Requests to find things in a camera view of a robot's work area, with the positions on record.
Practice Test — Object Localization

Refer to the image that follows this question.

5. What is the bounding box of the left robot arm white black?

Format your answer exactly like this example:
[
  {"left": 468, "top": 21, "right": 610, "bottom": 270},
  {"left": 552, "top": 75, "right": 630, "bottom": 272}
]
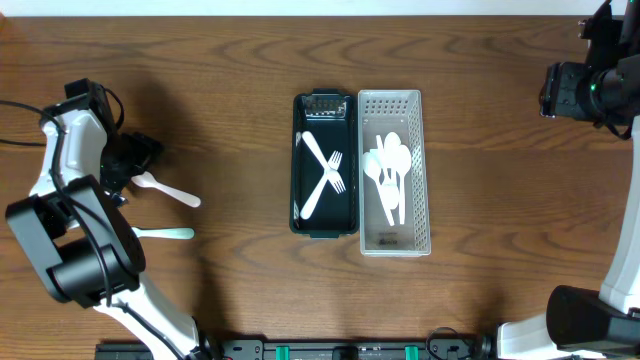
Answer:
[{"left": 5, "top": 78, "right": 221, "bottom": 359}]

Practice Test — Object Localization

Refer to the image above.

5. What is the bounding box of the white plastic fork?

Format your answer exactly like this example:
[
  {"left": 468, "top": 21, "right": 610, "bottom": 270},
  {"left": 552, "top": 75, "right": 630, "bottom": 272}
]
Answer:
[
  {"left": 300, "top": 151, "right": 346, "bottom": 220},
  {"left": 302, "top": 131, "right": 346, "bottom": 194}
]

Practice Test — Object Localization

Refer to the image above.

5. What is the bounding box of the white plastic spoon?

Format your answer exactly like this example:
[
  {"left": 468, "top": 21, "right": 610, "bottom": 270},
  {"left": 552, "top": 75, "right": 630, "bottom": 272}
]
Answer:
[
  {"left": 383, "top": 132, "right": 401, "bottom": 183},
  {"left": 395, "top": 145, "right": 412, "bottom": 225},
  {"left": 362, "top": 152, "right": 395, "bottom": 226}
]

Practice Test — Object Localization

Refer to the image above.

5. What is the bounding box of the fork with mint handle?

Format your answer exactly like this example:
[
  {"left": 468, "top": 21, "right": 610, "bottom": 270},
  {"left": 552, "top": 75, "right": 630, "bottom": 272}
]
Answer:
[{"left": 132, "top": 227, "right": 195, "bottom": 240}]

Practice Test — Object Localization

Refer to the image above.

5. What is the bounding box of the dark green plastic basket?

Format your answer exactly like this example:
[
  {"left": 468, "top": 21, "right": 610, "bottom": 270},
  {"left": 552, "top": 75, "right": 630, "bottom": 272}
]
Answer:
[{"left": 289, "top": 88, "right": 359, "bottom": 239}]

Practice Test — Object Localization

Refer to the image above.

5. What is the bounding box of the short white spoon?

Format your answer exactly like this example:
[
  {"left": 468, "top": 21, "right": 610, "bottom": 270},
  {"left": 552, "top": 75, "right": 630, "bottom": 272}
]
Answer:
[{"left": 131, "top": 172, "right": 202, "bottom": 208}]

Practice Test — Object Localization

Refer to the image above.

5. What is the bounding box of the clear plastic basket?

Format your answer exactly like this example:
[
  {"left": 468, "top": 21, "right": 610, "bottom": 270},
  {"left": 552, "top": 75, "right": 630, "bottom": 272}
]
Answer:
[{"left": 357, "top": 90, "right": 431, "bottom": 257}]

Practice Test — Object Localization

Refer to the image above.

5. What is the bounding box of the black mounting rail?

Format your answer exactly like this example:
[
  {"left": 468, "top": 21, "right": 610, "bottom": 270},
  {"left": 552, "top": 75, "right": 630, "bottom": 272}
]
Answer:
[{"left": 94, "top": 327, "right": 496, "bottom": 360}]

